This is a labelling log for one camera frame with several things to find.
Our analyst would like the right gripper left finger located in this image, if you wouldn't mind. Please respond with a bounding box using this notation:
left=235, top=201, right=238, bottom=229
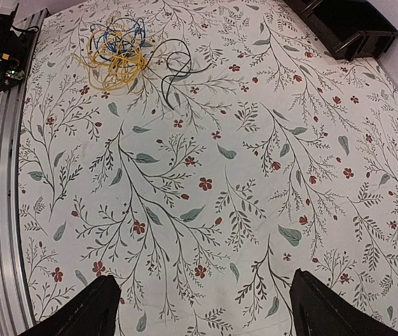
left=20, top=275, right=121, bottom=336

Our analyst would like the black compartment storage bin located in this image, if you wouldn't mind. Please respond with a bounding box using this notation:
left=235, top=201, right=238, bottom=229
left=285, top=0, right=398, bottom=62

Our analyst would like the floral patterned table mat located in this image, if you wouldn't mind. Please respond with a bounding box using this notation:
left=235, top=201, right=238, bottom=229
left=18, top=1, right=398, bottom=335

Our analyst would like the black thin cable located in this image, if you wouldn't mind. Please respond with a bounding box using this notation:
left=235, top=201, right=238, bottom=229
left=149, top=38, right=217, bottom=110

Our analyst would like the yellow cable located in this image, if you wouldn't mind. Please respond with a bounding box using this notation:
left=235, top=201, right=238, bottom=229
left=71, top=26, right=149, bottom=92

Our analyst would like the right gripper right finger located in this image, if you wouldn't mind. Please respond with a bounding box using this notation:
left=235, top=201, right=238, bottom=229
left=289, top=269, right=398, bottom=336

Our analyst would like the blue cable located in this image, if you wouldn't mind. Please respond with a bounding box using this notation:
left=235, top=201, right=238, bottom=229
left=89, top=17, right=147, bottom=60

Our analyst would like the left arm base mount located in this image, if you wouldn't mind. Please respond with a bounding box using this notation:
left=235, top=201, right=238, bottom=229
left=0, top=1, right=49, bottom=92

